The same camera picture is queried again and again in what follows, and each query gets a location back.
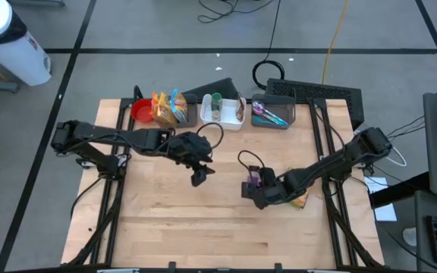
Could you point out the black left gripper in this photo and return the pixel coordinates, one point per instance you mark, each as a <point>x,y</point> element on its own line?
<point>190,149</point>

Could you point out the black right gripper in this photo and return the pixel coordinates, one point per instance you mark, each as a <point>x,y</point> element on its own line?
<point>271,193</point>

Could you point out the purple label spice shaker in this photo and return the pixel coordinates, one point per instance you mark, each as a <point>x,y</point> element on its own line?
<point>254,177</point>

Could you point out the green yellow ramen packet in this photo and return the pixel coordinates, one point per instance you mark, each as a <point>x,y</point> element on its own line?
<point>302,199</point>

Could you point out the teal plastic spoon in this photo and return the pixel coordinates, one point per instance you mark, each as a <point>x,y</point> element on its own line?
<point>264,120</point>

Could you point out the green lid jar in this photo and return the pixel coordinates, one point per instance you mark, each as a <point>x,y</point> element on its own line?
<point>216,100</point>

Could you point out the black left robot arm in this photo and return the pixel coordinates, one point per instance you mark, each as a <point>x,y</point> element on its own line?
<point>101,132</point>

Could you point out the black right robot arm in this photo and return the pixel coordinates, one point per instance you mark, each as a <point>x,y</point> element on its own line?
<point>340,157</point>

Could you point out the dark grey bin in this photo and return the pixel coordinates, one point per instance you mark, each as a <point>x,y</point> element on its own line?
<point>192,113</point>
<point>288,110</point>

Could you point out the white plastic bin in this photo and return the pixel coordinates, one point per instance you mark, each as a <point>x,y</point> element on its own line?
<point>228,115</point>

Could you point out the black table edge clamp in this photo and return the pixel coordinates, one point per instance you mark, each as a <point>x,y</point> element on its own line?
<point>171,266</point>
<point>278,267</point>

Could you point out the red bowl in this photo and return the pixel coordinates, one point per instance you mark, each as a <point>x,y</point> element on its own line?
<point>142,111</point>

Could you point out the black slanted panel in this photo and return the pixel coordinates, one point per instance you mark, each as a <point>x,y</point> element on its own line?
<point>218,88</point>

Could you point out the white paper sheet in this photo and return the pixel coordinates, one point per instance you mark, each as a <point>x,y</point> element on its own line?
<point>385,214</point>

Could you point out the white computer mouse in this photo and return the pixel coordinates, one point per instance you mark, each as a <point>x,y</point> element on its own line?
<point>410,237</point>

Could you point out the white trash can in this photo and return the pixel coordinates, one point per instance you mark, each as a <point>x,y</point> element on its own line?
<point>10,57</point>

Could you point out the grey metal corner bracket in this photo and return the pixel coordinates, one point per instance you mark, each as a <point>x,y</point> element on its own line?
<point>123,161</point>

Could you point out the black table frame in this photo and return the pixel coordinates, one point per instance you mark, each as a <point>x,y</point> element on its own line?
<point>116,197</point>

